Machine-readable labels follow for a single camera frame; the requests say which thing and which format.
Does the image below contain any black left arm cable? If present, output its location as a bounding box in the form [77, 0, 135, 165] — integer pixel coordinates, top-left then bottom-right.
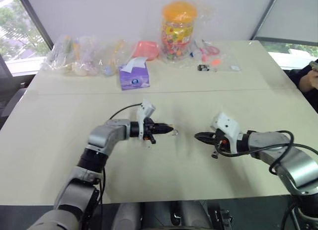
[108, 103, 143, 121]

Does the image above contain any grey rounded robot shell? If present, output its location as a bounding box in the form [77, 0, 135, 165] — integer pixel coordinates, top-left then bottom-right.
[110, 202, 143, 230]
[177, 201, 212, 230]

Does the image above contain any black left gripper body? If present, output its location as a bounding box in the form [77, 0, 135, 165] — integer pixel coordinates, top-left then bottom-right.
[143, 117, 162, 145]

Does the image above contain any black metal bracket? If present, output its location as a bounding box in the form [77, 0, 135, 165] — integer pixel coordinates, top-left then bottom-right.
[208, 208, 235, 230]

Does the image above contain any person's bare hand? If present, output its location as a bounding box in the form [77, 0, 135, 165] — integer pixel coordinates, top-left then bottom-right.
[307, 65, 318, 89]

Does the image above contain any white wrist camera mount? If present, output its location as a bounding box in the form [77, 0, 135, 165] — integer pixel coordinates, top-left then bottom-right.
[136, 98, 157, 141]
[210, 112, 243, 154]

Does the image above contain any purple tissue box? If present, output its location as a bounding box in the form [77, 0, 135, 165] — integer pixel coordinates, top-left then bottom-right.
[118, 56, 151, 91]

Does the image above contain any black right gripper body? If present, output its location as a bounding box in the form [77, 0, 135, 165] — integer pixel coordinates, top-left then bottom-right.
[211, 129, 229, 158]

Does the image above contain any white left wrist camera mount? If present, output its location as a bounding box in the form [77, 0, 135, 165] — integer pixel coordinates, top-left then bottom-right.
[136, 98, 157, 141]

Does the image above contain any pink plastic bowl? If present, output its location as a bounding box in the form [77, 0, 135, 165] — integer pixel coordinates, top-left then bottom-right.
[131, 40, 160, 61]

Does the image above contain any clear bag around jar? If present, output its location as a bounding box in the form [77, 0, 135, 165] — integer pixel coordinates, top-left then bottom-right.
[158, 0, 217, 68]

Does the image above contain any clear bag with yellow toy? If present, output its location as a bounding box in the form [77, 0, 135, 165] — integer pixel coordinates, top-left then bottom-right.
[98, 39, 128, 78]

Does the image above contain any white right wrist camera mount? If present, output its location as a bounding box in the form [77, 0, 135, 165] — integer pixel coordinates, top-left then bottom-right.
[210, 112, 243, 154]

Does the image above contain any person's dark sleeve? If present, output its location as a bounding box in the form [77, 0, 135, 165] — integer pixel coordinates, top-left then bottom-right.
[289, 68, 318, 93]

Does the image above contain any clear bag of pens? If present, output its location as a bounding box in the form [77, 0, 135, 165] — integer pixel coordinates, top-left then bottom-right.
[188, 38, 243, 74]

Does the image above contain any clear bag of toys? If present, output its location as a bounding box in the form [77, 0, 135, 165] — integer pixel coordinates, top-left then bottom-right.
[40, 34, 100, 77]

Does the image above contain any dark office chair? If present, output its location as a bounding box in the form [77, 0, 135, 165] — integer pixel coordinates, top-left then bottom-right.
[0, 87, 27, 128]

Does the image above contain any orange-lidded candy jar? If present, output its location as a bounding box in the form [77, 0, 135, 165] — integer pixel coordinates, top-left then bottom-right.
[160, 0, 198, 62]

